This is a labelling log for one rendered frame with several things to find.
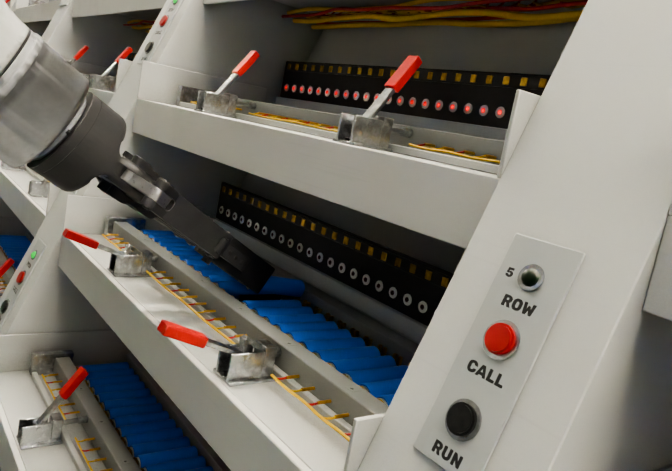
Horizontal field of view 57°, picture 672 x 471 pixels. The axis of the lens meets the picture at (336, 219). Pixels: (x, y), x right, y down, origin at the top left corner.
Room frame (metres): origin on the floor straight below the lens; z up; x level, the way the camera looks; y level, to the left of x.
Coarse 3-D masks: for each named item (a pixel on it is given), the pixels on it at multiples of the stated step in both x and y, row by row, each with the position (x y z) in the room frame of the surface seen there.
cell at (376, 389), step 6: (402, 378) 0.48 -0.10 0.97; (360, 384) 0.46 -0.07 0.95; (366, 384) 0.46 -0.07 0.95; (372, 384) 0.46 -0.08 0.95; (378, 384) 0.46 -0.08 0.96; (384, 384) 0.46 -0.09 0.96; (390, 384) 0.47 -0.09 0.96; (396, 384) 0.47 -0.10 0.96; (366, 390) 0.46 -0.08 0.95; (372, 390) 0.45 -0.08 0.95; (378, 390) 0.46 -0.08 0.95; (384, 390) 0.46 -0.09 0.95; (390, 390) 0.46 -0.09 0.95; (396, 390) 0.47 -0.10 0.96
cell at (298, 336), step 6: (312, 330) 0.56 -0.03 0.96; (318, 330) 0.56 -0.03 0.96; (324, 330) 0.56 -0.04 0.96; (330, 330) 0.56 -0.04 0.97; (336, 330) 0.56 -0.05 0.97; (342, 330) 0.57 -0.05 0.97; (348, 330) 0.57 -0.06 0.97; (294, 336) 0.53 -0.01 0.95; (300, 336) 0.54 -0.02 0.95; (306, 336) 0.54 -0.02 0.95; (312, 336) 0.54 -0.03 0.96; (318, 336) 0.55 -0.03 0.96; (324, 336) 0.55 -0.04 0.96; (330, 336) 0.56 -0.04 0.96; (336, 336) 0.56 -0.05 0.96; (342, 336) 0.56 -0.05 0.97; (348, 336) 0.57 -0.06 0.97
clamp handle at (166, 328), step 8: (160, 328) 0.43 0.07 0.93; (168, 328) 0.43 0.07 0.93; (176, 328) 0.43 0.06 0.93; (184, 328) 0.44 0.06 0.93; (168, 336) 0.43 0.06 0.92; (176, 336) 0.43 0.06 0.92; (184, 336) 0.44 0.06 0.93; (192, 336) 0.44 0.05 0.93; (200, 336) 0.44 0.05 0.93; (240, 336) 0.47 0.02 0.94; (192, 344) 0.44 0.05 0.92; (200, 344) 0.45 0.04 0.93; (208, 344) 0.45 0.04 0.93; (216, 344) 0.46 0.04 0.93; (224, 344) 0.47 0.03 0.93; (240, 344) 0.47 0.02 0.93; (232, 352) 0.46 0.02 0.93; (240, 352) 0.47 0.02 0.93
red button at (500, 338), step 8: (496, 328) 0.30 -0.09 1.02; (504, 328) 0.30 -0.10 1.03; (512, 328) 0.30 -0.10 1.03; (488, 336) 0.31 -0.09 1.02; (496, 336) 0.30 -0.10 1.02; (504, 336) 0.30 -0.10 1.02; (512, 336) 0.30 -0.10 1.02; (488, 344) 0.30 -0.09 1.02; (496, 344) 0.30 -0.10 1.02; (504, 344) 0.30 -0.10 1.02; (512, 344) 0.30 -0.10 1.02; (496, 352) 0.30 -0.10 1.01; (504, 352) 0.30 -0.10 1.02
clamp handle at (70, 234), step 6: (66, 228) 0.64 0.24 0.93; (66, 234) 0.64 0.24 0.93; (72, 234) 0.64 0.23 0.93; (78, 234) 0.64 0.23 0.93; (78, 240) 0.64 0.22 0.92; (84, 240) 0.65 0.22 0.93; (90, 240) 0.65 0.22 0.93; (96, 240) 0.66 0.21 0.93; (90, 246) 0.65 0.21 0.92; (96, 246) 0.66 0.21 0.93; (102, 246) 0.66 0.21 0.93; (126, 246) 0.68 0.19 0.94; (114, 252) 0.67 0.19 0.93; (120, 252) 0.68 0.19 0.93; (126, 252) 0.68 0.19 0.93
